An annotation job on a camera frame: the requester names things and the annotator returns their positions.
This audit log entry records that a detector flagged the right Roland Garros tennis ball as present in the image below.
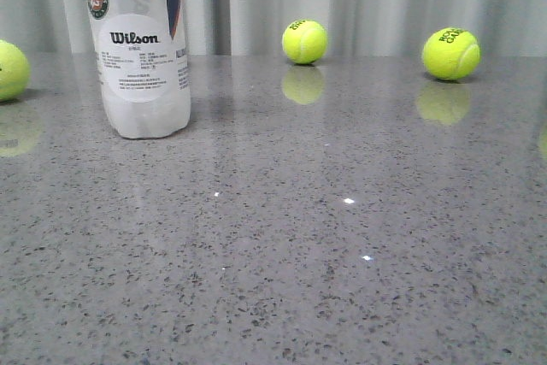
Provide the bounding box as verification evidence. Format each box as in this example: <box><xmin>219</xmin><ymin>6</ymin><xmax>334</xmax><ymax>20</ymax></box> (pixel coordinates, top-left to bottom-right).
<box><xmin>421</xmin><ymin>27</ymin><xmax>480</xmax><ymax>80</ymax></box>

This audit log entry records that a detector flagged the grey pleated curtain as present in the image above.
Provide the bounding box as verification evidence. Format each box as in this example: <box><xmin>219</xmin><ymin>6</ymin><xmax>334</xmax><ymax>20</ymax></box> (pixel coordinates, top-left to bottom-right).
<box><xmin>1</xmin><ymin>0</ymin><xmax>546</xmax><ymax>58</ymax></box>

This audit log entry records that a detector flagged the white Wilson tennis ball can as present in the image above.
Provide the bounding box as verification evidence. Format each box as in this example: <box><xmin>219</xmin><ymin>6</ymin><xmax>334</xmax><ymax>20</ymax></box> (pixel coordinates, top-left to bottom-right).
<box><xmin>87</xmin><ymin>0</ymin><xmax>191</xmax><ymax>139</ymax></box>

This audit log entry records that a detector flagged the centre tennis ball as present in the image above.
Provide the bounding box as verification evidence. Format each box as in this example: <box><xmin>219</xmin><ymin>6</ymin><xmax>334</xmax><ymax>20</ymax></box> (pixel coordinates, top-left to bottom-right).
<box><xmin>282</xmin><ymin>19</ymin><xmax>328</xmax><ymax>64</ymax></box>

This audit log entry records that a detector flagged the far left tennis ball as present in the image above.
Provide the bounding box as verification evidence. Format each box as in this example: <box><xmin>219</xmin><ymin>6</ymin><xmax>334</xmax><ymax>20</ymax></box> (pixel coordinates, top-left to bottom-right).
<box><xmin>0</xmin><ymin>40</ymin><xmax>31</xmax><ymax>101</ymax></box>

